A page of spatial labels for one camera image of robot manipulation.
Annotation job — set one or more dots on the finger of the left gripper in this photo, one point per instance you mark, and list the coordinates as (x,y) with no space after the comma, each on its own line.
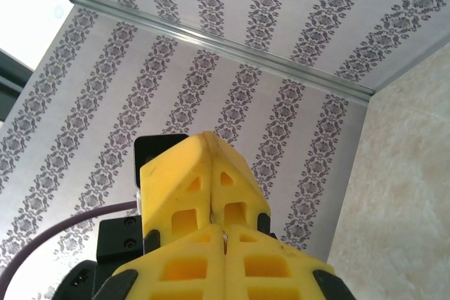
(168,187)
(235,180)

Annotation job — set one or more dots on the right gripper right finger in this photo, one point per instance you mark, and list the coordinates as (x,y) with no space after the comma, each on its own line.
(274,272)

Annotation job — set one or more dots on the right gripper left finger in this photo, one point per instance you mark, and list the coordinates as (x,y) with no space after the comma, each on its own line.
(183,272)

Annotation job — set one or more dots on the dark grey bar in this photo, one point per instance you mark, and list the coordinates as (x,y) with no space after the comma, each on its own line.
(12,75)

